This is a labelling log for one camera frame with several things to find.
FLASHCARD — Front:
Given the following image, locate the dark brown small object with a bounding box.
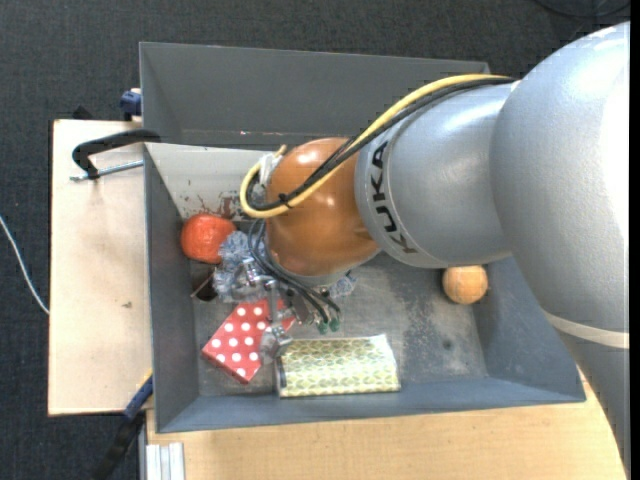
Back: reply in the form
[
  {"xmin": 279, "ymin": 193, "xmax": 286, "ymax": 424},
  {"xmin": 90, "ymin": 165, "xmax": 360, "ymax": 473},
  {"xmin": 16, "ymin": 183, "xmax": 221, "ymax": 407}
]
[{"xmin": 190, "ymin": 273, "xmax": 220, "ymax": 302}]

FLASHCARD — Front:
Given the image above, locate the pale wood flat board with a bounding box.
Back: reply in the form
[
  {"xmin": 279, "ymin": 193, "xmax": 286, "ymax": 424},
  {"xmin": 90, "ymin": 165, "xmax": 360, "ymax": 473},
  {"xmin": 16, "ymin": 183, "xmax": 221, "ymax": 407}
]
[{"xmin": 48, "ymin": 119, "xmax": 154, "ymax": 417}]

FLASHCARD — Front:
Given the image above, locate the red box with white dots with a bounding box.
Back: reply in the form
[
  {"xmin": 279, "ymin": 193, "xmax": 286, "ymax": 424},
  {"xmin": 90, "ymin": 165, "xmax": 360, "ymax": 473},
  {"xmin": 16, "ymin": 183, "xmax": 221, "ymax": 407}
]
[{"xmin": 201, "ymin": 301, "xmax": 297, "ymax": 386}]

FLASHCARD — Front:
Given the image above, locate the red-orange round fruit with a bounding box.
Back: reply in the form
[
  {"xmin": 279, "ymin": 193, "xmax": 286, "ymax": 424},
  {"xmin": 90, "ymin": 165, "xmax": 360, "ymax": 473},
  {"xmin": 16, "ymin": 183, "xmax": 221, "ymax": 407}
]
[{"xmin": 180, "ymin": 213, "xmax": 237, "ymax": 265}]

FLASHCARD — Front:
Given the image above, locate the pale orange ball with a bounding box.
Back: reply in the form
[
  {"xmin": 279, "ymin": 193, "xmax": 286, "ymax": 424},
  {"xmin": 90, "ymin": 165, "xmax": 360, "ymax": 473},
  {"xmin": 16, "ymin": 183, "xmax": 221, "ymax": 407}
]
[{"xmin": 441, "ymin": 264, "xmax": 490, "ymax": 306}]

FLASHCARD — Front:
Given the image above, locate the grey-blue fluffy cloth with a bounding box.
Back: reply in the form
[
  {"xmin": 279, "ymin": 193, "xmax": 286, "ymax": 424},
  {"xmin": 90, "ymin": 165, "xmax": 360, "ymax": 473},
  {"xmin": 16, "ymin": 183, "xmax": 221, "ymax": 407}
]
[{"xmin": 213, "ymin": 229, "xmax": 359, "ymax": 305}]

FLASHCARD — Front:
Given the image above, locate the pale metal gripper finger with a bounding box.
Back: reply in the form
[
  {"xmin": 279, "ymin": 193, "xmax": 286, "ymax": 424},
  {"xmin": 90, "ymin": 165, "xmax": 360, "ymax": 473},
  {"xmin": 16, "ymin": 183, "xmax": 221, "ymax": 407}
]
[
  {"xmin": 258, "ymin": 326, "xmax": 296, "ymax": 367},
  {"xmin": 267, "ymin": 290, "xmax": 297, "ymax": 331}
]

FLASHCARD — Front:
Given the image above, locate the grey metal bin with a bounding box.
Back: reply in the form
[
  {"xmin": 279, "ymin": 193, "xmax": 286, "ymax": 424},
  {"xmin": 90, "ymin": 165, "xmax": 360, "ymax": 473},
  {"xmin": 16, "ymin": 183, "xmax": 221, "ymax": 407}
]
[{"xmin": 138, "ymin": 41, "xmax": 587, "ymax": 434}]

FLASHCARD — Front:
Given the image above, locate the yellow-green patterned box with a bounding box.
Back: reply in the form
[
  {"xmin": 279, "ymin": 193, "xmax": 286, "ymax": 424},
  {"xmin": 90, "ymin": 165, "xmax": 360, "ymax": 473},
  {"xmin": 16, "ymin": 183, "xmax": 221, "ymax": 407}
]
[{"xmin": 274, "ymin": 333, "xmax": 403, "ymax": 399}]

